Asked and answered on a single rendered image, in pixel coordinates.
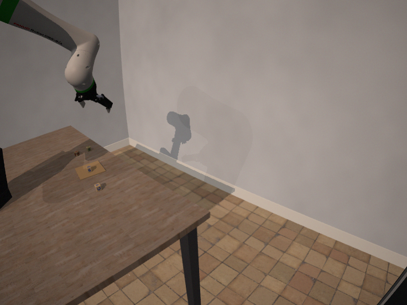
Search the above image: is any orange flat mat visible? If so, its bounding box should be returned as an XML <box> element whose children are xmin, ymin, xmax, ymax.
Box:
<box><xmin>75</xmin><ymin>161</ymin><xmax>106</xmax><ymax>180</ymax></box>

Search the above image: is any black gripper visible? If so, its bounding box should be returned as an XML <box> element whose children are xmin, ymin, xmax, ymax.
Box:
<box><xmin>75</xmin><ymin>91</ymin><xmax>113</xmax><ymax>113</ymax></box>

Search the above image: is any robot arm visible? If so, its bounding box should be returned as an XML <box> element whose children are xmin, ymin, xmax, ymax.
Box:
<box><xmin>0</xmin><ymin>0</ymin><xmax>100</xmax><ymax>98</ymax></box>

